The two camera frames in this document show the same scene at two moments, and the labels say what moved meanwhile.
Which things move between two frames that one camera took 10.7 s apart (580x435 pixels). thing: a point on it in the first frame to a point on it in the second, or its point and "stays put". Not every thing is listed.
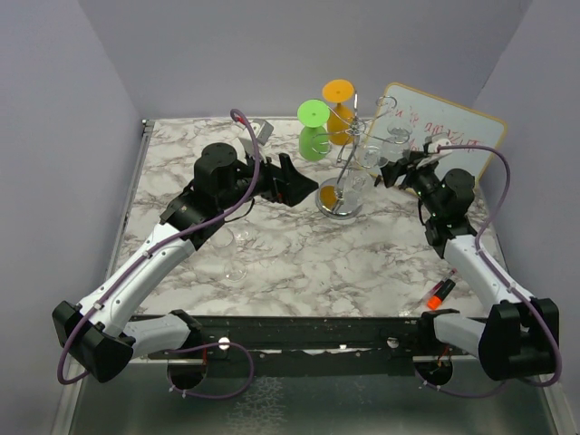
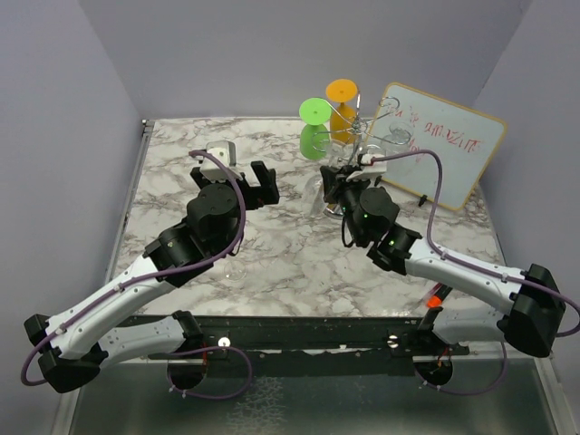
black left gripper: x=294 y=187 to x=264 y=194
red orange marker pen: x=441 y=291 stays put
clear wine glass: x=244 y=234 to x=314 y=201
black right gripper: x=391 y=172 to x=332 y=188
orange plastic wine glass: x=341 y=119 stays put
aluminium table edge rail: x=147 y=129 stays put
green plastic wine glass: x=313 y=115 stays put
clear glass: x=393 y=146 stays put
